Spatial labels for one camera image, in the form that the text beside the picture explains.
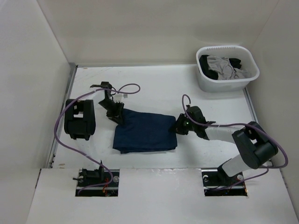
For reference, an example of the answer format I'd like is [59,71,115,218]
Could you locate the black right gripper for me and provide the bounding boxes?
[169,113,197,135]

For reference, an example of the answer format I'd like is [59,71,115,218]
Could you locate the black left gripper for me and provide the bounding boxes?
[99,99,124,125]

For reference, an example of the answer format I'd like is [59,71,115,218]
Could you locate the dark blue denim trousers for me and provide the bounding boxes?
[113,109,178,154]

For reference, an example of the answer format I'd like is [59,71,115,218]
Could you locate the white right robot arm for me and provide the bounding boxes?
[169,106,278,185]

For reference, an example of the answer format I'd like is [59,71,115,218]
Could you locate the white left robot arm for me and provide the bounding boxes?
[55,82,125,146]

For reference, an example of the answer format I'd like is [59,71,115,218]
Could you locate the white plastic laundry basket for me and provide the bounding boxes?
[196,45,260,92]

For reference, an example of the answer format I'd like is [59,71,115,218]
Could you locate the black garment in basket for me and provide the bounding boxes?
[199,55,242,80]

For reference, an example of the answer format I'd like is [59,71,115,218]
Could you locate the grey garment in basket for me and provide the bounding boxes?
[207,56,250,80]

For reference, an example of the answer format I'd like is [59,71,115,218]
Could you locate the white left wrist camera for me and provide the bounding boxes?
[113,93,128,103]

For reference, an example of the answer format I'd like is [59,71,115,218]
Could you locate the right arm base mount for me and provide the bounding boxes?
[201,169,248,196]

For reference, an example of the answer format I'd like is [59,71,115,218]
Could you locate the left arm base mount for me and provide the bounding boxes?
[72,168,120,197]

